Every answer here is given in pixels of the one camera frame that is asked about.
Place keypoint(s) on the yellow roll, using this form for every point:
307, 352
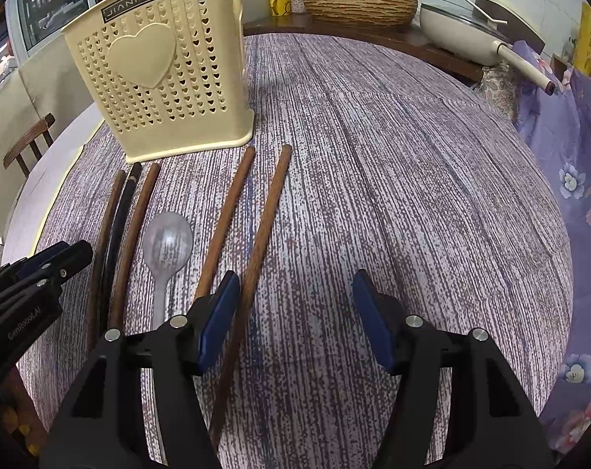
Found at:
586, 39

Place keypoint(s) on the white ladle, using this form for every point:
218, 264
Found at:
486, 12

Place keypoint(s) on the purple striped tablecloth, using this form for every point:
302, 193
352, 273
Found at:
398, 205

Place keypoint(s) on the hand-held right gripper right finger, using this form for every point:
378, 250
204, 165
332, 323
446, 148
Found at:
373, 322

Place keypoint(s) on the yellow cup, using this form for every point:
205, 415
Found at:
279, 6

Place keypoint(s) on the wooden chair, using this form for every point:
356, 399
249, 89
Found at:
29, 141

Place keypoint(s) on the sliding glass window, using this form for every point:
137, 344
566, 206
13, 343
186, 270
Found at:
51, 0

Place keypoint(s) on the cream plastic utensil holder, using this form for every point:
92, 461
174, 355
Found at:
178, 88

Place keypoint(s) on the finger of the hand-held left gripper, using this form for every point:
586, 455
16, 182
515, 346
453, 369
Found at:
44, 256
75, 259

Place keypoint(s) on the wicker basket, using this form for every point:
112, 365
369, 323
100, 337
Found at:
359, 5

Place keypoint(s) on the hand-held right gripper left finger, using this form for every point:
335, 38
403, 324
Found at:
217, 322

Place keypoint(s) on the purple floral cloth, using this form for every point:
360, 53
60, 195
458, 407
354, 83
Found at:
569, 166

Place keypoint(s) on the paisley patterned cloth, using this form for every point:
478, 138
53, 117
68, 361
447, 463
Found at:
498, 88

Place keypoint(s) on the silver spoon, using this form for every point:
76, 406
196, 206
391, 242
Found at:
168, 244

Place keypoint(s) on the cream pan with lid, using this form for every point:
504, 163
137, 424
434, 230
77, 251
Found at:
452, 34

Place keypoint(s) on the brown wooden chopstick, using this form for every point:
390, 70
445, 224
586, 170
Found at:
135, 229
268, 215
224, 222
101, 249

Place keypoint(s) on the person's left forearm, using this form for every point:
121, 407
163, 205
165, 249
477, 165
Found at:
19, 420

